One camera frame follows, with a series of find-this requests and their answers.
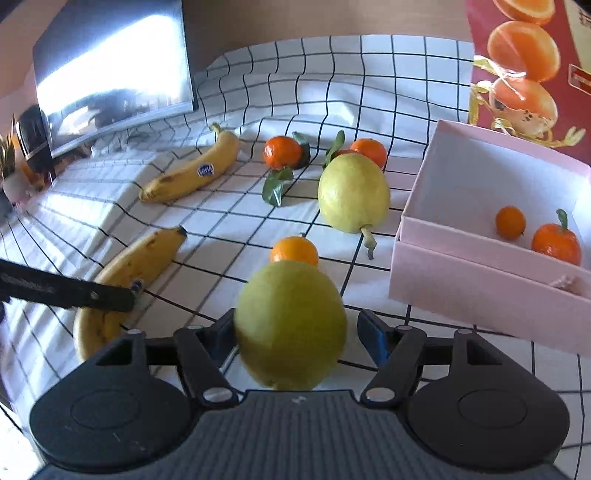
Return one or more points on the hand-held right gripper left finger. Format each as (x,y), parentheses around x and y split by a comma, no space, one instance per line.
(218,336)

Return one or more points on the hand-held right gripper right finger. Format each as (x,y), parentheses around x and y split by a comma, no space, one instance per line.
(371,333)

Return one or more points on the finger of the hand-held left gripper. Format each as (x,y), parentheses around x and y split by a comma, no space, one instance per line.
(69,293)

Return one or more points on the green apple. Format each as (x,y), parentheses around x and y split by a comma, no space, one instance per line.
(291,323)

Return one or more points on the brown-spotted yellow banana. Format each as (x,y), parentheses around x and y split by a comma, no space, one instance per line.
(147,258)

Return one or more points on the pink cardboard box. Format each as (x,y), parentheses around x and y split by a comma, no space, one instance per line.
(461,286)

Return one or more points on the leafless tangerine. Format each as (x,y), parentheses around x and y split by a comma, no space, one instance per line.
(295,249)

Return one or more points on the small tangerine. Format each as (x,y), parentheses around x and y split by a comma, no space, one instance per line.
(510,222)

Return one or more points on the tangerine with long leaf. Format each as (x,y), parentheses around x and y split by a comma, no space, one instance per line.
(369,150)

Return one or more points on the tangerine with dark leaves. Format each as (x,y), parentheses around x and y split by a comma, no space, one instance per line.
(280,152)

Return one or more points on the white black-grid tablecloth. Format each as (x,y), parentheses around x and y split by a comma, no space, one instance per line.
(231,221)

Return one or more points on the potted plant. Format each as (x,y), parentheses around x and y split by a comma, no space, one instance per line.
(16,184)

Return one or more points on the loose green leaf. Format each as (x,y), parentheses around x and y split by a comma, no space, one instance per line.
(274,189)

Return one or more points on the black speaker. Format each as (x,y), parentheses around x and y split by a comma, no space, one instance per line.
(32,134)

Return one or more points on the flat screen monitor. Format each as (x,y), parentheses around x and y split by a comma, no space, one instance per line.
(115,69)

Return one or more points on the red orange-print gift bag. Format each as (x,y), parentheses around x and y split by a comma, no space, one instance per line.
(572,46)

